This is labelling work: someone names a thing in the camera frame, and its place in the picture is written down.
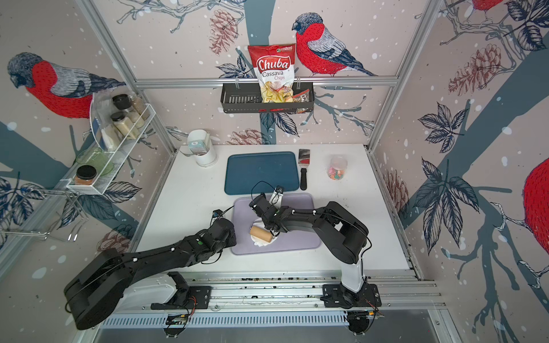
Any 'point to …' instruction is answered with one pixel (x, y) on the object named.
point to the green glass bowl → (95, 156)
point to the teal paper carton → (198, 147)
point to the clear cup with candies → (337, 168)
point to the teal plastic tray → (252, 173)
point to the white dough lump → (259, 241)
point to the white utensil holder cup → (209, 159)
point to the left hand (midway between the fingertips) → (238, 230)
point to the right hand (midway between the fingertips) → (267, 206)
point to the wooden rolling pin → (261, 234)
